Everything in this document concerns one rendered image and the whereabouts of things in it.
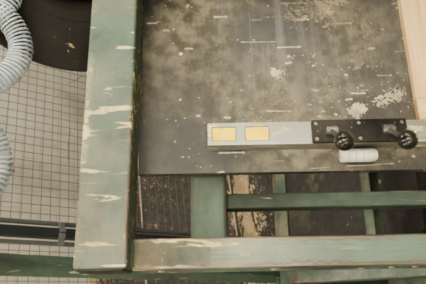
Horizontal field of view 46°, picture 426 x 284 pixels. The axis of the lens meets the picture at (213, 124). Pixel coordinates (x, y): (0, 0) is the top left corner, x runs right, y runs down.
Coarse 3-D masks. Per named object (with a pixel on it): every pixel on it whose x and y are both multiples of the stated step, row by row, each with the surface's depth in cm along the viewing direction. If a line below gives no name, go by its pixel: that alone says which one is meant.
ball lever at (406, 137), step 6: (384, 126) 105; (390, 126) 105; (384, 132) 105; (390, 132) 103; (396, 132) 101; (402, 132) 95; (408, 132) 95; (414, 132) 95; (402, 138) 95; (408, 138) 94; (414, 138) 94; (402, 144) 95; (408, 144) 94; (414, 144) 94
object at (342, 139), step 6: (330, 126) 105; (336, 126) 105; (330, 132) 105; (336, 132) 101; (342, 132) 95; (348, 132) 95; (336, 138) 95; (342, 138) 94; (348, 138) 94; (336, 144) 95; (342, 144) 94; (348, 144) 94; (342, 150) 96
